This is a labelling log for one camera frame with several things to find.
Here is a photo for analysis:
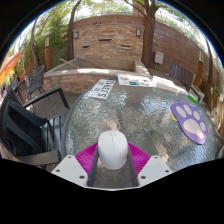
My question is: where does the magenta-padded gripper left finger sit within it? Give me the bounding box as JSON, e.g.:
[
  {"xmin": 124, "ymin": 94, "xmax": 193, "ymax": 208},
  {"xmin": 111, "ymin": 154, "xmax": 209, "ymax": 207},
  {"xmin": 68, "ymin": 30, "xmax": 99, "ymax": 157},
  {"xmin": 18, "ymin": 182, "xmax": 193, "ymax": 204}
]
[{"xmin": 50, "ymin": 143, "xmax": 100, "ymax": 188}]

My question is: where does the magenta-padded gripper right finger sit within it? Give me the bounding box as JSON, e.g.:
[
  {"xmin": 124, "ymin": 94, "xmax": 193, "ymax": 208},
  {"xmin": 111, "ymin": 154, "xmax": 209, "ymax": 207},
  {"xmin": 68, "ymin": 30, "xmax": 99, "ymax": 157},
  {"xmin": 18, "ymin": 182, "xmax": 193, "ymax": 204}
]
[{"xmin": 126, "ymin": 143, "xmax": 174, "ymax": 188}]

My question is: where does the white computer mouse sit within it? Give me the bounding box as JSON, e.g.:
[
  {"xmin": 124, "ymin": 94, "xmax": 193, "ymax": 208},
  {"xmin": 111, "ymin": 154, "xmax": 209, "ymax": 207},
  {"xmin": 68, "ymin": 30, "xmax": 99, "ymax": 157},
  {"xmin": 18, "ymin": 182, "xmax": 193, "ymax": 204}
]
[{"xmin": 97, "ymin": 130, "xmax": 129, "ymax": 171}]

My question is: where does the purple paw-shaped mouse pad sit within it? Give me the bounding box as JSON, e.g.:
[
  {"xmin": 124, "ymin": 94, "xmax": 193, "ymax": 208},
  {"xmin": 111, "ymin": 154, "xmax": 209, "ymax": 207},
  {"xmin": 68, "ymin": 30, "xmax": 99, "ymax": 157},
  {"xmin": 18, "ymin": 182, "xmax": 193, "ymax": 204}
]
[{"xmin": 170, "ymin": 99, "xmax": 209, "ymax": 146}]

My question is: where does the black metal patio armchair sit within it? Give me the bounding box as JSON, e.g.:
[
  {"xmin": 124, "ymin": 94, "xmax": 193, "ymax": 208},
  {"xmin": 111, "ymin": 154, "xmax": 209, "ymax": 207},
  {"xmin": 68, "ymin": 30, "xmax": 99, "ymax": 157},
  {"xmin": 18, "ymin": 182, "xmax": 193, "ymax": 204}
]
[{"xmin": 0, "ymin": 87, "xmax": 71, "ymax": 166}]

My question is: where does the small white printed box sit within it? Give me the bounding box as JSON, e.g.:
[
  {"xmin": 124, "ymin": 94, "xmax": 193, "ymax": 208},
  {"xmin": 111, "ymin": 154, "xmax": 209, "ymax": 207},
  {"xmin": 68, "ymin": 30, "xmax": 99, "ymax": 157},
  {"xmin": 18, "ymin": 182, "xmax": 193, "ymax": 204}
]
[{"xmin": 176, "ymin": 87, "xmax": 189, "ymax": 97}]

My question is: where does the black-lettered white sign sheet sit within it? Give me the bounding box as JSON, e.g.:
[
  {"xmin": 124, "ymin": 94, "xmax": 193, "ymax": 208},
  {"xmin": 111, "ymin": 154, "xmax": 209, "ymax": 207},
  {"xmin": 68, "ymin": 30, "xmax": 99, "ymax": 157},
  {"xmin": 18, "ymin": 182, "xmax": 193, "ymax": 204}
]
[{"xmin": 85, "ymin": 79, "xmax": 116, "ymax": 101}]

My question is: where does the large white flat box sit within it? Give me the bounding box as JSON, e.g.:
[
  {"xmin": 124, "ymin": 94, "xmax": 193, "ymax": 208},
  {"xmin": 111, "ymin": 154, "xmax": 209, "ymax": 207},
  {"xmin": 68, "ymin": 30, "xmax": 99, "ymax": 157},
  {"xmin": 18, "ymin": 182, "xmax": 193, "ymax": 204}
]
[{"xmin": 151, "ymin": 75, "xmax": 183, "ymax": 93}]

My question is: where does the black mesh-back patio chair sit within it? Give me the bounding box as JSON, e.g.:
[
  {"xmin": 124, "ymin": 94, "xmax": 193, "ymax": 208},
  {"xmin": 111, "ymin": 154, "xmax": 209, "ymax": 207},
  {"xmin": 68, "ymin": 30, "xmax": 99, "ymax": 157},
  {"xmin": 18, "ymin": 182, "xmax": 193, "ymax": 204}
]
[{"xmin": 24, "ymin": 64, "xmax": 46, "ymax": 101}]

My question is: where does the black slatted patio chair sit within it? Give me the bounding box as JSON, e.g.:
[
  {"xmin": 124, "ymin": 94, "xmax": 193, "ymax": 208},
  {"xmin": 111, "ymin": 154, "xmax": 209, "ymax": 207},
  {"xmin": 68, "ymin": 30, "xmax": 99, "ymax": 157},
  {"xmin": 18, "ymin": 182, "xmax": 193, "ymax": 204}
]
[{"xmin": 168, "ymin": 62, "xmax": 205, "ymax": 103}]

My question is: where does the thick brown tree trunk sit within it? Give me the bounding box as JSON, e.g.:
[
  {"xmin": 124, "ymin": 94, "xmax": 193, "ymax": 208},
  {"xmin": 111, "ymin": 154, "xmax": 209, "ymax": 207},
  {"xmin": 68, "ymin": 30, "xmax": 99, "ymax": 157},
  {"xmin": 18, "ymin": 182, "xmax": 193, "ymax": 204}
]
[{"xmin": 124, "ymin": 0, "xmax": 158, "ymax": 69}]

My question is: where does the grey wall utility box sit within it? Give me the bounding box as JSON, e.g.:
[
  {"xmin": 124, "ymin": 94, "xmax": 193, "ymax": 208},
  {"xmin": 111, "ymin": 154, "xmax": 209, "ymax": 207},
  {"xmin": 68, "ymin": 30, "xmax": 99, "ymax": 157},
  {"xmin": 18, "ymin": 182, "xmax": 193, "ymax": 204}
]
[{"xmin": 153, "ymin": 51, "xmax": 165, "ymax": 65}]

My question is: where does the wooden garden lamp post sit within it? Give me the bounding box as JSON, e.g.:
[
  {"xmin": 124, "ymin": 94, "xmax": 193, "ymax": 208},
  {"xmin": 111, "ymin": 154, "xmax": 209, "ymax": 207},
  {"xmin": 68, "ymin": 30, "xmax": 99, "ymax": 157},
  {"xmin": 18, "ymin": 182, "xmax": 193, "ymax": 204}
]
[
  {"xmin": 44, "ymin": 31, "xmax": 53, "ymax": 71},
  {"xmin": 198, "ymin": 49, "xmax": 205, "ymax": 84}
]

